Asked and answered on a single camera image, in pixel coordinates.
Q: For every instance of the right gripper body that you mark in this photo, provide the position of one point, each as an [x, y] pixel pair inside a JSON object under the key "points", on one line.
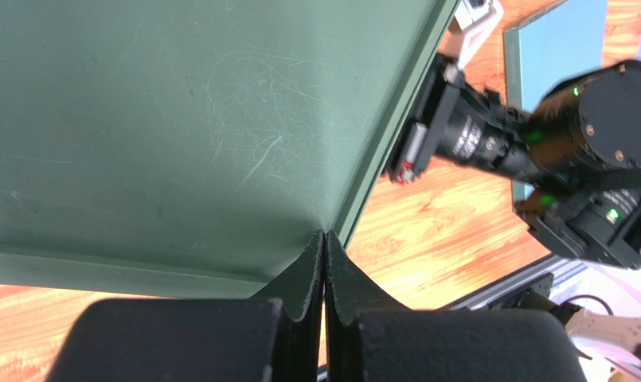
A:
{"points": [[451, 120]]}

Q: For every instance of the aluminium rail frame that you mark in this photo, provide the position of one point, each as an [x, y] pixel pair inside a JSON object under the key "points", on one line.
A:
{"points": [[540, 276]]}

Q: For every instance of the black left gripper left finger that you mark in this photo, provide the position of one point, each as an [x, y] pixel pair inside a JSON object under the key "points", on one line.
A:
{"points": [[271, 336]]}

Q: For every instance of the drawer cabinet shell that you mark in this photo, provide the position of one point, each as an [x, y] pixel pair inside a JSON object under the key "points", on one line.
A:
{"points": [[192, 148]]}

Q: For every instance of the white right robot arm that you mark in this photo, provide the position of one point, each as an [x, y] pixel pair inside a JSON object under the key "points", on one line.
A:
{"points": [[579, 151]]}

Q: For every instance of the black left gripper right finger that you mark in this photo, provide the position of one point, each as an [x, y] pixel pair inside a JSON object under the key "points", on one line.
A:
{"points": [[370, 336]]}

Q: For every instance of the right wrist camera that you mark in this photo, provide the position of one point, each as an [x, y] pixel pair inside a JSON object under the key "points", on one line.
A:
{"points": [[474, 21]]}

